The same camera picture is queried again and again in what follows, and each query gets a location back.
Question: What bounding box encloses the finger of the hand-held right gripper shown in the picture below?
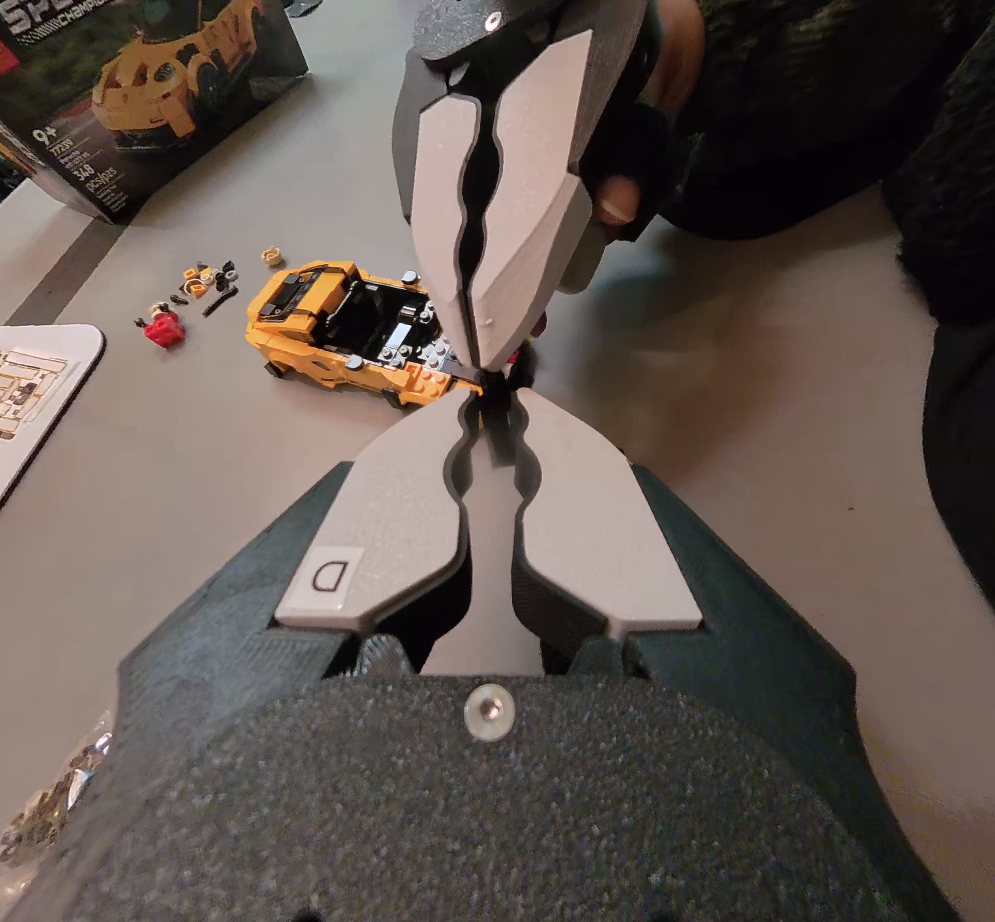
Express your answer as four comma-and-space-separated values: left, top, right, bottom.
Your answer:
409, 94, 481, 371
466, 28, 597, 377

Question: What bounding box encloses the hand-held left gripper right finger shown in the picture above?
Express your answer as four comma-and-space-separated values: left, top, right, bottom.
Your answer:
509, 387, 704, 635

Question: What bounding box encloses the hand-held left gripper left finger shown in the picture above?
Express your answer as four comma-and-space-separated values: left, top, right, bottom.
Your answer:
274, 386, 477, 634

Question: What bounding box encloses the black L-shaped lego plate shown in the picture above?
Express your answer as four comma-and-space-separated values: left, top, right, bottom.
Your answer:
476, 368, 520, 470

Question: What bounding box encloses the yellow lego car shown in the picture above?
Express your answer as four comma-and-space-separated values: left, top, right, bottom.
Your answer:
245, 261, 483, 414

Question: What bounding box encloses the white book stand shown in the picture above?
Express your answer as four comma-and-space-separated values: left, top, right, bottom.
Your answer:
0, 323, 106, 507

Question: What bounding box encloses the person's right forearm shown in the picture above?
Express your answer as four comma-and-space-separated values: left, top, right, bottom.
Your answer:
657, 0, 995, 239

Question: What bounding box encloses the pile of small lego pieces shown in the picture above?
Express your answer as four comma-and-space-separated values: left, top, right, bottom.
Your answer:
181, 260, 238, 297

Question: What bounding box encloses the lego set box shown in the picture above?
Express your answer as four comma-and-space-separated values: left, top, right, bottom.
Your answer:
0, 0, 309, 225

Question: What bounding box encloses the person's right hand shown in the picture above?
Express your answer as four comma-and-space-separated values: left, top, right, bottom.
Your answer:
594, 0, 707, 229

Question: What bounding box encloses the sticker sheet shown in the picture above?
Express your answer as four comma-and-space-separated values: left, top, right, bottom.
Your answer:
0, 347, 67, 441

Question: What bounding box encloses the clear plastic bag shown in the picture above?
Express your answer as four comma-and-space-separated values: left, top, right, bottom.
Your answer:
0, 712, 113, 869

